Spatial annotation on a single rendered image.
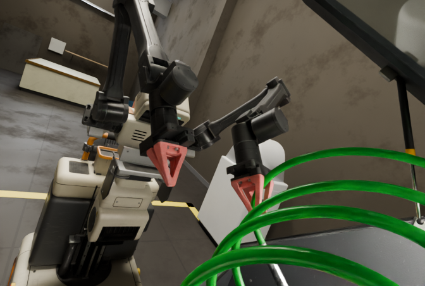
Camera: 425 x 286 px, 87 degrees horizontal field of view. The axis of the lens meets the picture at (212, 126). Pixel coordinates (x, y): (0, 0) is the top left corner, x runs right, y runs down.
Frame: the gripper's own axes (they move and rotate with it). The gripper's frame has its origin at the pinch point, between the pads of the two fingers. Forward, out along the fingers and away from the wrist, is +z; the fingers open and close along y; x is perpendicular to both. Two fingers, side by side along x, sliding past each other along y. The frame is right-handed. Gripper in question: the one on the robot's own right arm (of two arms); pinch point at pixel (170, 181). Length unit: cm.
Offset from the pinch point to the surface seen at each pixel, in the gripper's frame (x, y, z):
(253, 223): -0.1, 15.4, 10.2
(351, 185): 9.5, 25.6, 8.2
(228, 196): 169, -120, -31
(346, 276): -5.6, 25.6, 15.3
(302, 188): 8.3, 19.7, 6.8
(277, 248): -6.5, 21.4, 12.9
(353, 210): 2.2, 26.2, 11.2
